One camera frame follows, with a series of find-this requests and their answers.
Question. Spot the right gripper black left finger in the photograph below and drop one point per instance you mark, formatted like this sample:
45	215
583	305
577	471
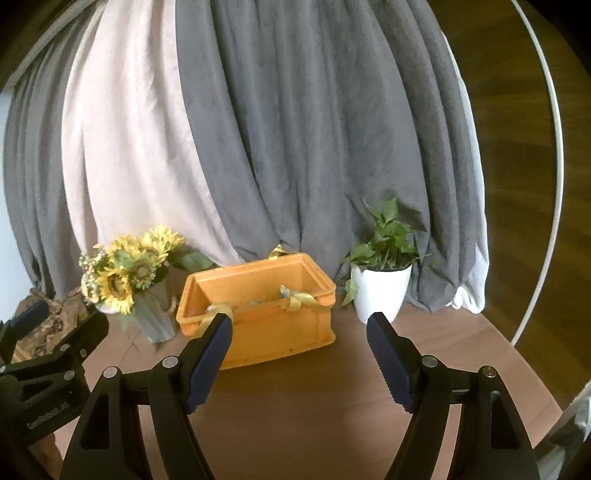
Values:
107	442

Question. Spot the green leafy houseplant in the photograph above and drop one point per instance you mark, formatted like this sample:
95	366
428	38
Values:
392	246

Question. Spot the crumpled grey white cloth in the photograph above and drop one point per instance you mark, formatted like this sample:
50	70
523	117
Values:
565	451

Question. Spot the white plant pot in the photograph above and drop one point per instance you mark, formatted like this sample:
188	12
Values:
379	292

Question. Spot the patterned brown rug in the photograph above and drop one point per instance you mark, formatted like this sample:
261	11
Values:
64	316

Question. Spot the grey curtain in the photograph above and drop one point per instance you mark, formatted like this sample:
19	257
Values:
300	111

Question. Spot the white curved lamp pole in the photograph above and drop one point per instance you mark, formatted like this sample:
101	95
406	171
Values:
555	185

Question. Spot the yellow sunflower bouquet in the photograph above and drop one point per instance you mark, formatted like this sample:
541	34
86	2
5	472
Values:
116	274

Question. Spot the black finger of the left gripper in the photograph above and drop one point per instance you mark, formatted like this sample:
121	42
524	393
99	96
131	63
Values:
68	355
19	327

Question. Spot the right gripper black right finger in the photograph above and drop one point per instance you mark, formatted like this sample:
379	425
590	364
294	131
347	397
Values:
492	442

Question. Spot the orange plastic storage box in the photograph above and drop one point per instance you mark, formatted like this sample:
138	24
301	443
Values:
265	326

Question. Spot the white sheer curtain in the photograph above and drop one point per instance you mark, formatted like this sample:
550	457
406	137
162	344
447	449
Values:
129	160

